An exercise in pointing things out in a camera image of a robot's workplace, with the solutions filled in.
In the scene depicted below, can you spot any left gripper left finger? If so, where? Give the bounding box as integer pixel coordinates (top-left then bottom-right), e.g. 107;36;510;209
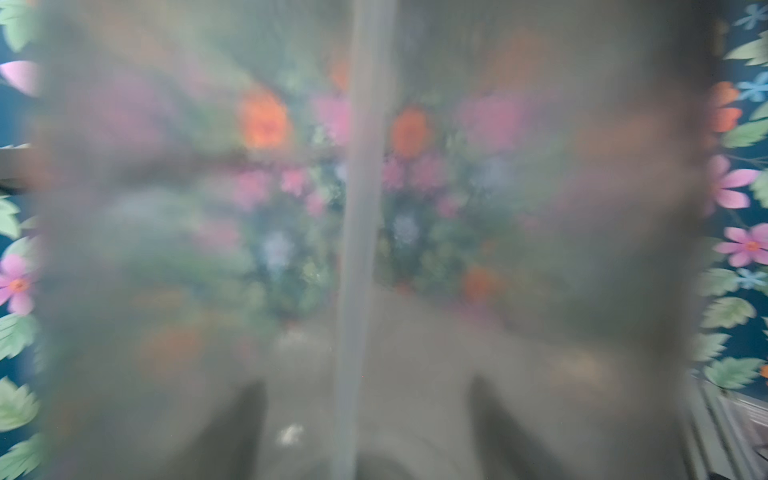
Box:
161;381;267;480

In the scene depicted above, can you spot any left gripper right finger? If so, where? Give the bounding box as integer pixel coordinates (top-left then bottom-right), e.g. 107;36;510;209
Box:
467;376;570;480

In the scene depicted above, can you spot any grey translucent spray bottle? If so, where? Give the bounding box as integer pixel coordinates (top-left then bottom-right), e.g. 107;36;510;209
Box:
35;1;716;479

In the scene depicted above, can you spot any white spray nozzle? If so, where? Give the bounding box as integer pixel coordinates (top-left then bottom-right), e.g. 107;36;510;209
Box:
329;1;398;479

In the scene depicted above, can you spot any aluminium frame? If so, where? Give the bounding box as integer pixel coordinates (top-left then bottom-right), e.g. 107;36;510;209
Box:
682;379;767;480

